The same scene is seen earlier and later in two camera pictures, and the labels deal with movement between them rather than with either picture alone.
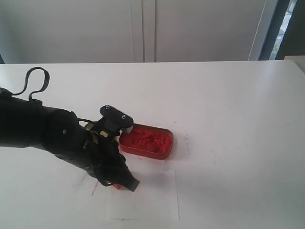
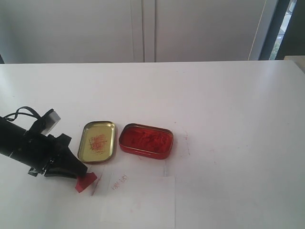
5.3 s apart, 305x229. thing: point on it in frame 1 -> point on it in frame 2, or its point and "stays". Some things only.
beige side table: [299, 60] stays
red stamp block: [116, 186] -> [83, 182]
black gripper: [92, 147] -> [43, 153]
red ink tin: [149, 141] stays
